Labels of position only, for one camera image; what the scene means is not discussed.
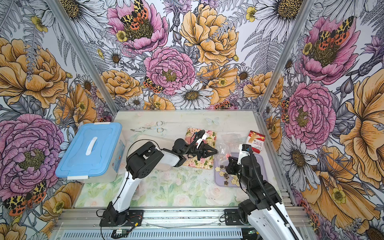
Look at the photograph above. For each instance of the metal scissors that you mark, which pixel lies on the metal scissors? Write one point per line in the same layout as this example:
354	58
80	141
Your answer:
158	126

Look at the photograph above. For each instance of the lavender plastic tray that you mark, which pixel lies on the lavender plastic tray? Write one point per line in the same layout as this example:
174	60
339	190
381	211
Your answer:
225	163

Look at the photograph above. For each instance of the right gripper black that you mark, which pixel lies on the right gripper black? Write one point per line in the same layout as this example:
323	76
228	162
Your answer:
233	162

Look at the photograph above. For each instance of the pile of flower biscuits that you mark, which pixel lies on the pile of flower biscuits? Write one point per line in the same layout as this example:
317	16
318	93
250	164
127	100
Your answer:
223	179

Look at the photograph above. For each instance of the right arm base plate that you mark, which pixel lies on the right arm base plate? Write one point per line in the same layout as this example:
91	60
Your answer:
235	217

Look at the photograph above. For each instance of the blue lidded storage box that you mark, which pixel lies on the blue lidded storage box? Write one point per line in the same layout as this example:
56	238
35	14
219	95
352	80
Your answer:
94	155

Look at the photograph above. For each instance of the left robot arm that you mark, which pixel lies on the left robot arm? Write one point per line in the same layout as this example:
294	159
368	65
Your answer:
141	162

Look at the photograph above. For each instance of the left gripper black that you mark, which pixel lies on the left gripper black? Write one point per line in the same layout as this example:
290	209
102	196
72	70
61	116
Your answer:
203	150

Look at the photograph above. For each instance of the ziploc bag pink cookies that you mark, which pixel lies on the ziploc bag pink cookies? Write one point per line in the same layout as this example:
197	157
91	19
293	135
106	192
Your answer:
233	139

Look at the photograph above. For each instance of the beige plastic tray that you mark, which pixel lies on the beige plastic tray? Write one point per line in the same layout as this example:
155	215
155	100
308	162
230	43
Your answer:
162	142

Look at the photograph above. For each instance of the bag of mixed snacks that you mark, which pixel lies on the bag of mixed snacks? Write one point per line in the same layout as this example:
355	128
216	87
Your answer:
226	150

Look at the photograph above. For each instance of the red white small box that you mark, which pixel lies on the red white small box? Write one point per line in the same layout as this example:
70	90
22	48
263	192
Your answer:
256	141

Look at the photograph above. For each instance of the aluminium front rail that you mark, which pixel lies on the aluminium front rail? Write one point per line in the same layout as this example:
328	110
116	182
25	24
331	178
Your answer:
89	218

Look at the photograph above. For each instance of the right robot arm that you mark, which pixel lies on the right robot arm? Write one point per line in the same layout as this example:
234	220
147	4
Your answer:
264	209

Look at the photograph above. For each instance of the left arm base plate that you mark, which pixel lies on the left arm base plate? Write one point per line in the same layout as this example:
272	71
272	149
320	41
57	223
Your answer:
128	218

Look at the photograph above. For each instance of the yellow floral tray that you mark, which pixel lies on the yellow floral tray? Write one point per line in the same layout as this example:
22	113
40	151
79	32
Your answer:
203	163

